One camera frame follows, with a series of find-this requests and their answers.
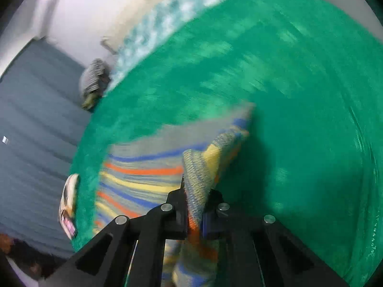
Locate green white checked cloth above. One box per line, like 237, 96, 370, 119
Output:
106, 0, 282, 93

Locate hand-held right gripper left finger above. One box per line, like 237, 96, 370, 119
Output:
39, 189, 190, 287

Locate striped knit baby pants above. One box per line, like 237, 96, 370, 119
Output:
93, 103, 256, 287

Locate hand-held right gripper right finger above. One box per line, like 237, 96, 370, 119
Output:
203, 189, 348, 287

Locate grey striped cloth pile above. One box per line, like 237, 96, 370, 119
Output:
79, 58, 112, 112

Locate dark patterned cloth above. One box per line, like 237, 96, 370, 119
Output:
0, 232, 74, 279

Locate cream printed garment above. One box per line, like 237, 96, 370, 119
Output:
58, 173, 80, 240

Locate green fleece blanket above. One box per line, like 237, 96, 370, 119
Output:
70, 0, 383, 287

